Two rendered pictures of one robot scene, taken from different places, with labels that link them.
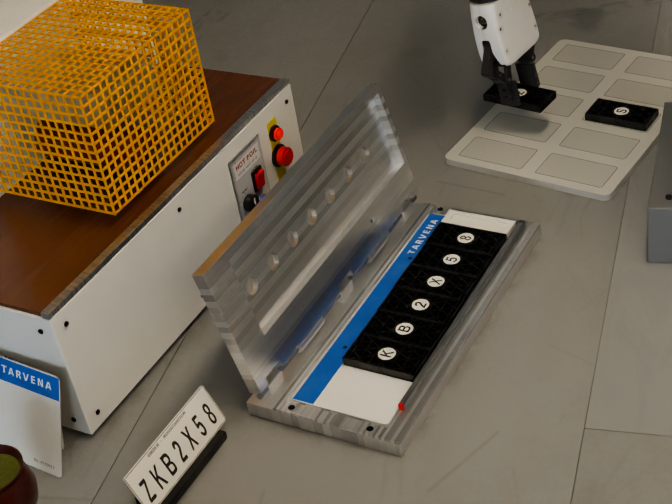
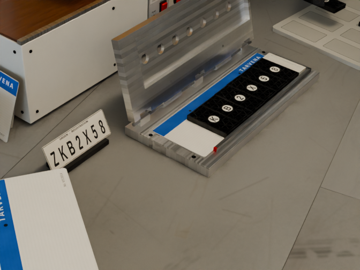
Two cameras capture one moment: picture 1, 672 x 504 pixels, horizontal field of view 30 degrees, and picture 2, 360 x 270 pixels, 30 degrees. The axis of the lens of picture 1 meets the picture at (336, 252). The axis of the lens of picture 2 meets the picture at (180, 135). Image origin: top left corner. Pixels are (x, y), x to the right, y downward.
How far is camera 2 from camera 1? 0.21 m
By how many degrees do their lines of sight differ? 2
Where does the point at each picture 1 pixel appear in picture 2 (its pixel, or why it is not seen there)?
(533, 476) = (283, 205)
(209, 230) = (127, 27)
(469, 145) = (288, 23)
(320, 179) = (199, 11)
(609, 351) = (344, 149)
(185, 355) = (96, 95)
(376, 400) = (201, 142)
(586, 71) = not seen: outside the picture
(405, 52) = not seen: outside the picture
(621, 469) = (336, 214)
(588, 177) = (353, 55)
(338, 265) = (197, 64)
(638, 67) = not seen: outside the picture
